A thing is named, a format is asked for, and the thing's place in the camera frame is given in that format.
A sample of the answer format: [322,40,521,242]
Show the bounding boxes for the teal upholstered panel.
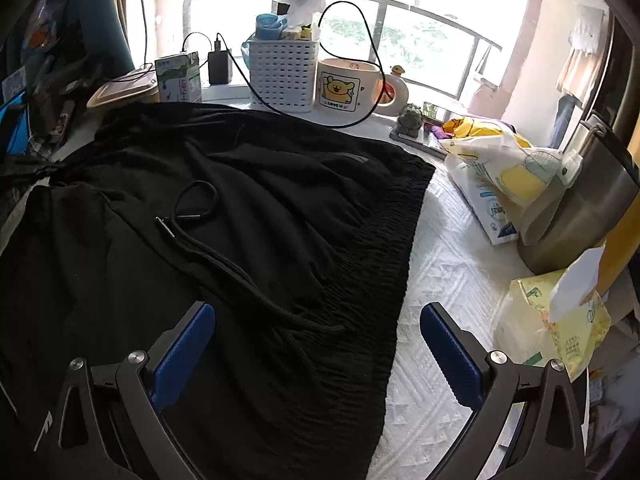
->
[75,0,136,73]

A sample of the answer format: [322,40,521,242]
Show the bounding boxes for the blue flat object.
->
[0,91,31,157]

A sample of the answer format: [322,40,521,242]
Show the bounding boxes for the beige lidded food container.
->
[86,69,161,110]

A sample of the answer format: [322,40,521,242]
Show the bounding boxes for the yellow tissue pack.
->
[492,245,613,381]

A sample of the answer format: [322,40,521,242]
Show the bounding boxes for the white yellow wipes packet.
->
[442,132,566,247]

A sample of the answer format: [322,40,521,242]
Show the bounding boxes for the white plastic basket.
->
[249,35,315,113]

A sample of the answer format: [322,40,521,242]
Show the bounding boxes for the green white milk carton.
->
[154,51,203,106]

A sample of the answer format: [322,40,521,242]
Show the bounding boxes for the white textured tablecloth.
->
[200,100,588,480]

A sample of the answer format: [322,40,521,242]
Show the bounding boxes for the yellow curtain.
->
[107,0,128,46]

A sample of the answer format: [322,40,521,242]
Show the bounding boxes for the yellowish snack packets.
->
[282,25,321,41]

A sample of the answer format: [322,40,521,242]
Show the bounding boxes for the printed snack bag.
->
[25,0,66,61]

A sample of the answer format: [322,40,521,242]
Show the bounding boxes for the thin black cable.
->
[181,31,218,56]

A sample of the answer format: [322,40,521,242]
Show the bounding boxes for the white plastic bag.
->
[272,0,326,26]

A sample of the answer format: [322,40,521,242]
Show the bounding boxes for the black power bank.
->
[207,49,233,85]

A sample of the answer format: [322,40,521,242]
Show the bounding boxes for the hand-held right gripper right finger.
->
[420,302,588,480]

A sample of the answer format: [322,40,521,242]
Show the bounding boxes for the dark flat tray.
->
[390,127,448,161]

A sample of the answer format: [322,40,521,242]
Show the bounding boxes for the blue white printed card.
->
[2,67,26,101]

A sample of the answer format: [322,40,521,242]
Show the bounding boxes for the blue bag roll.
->
[256,14,288,40]

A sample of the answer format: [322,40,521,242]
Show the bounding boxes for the green figurine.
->
[397,104,425,137]

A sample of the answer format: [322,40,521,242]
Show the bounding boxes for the yellow plastic bag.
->
[442,116,531,148]

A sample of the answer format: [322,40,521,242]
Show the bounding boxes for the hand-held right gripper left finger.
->
[47,301,217,480]

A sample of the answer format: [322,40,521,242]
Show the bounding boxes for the thick black cable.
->
[215,1,387,128]

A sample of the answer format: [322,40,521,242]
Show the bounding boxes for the cream mug with bear print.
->
[314,58,410,116]

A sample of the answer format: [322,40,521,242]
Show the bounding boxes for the hanging light clothes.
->
[555,2,608,106]

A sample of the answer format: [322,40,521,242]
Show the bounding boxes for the stainless steel kettle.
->
[517,114,640,276]

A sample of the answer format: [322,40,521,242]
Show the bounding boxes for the black pants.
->
[0,101,437,480]

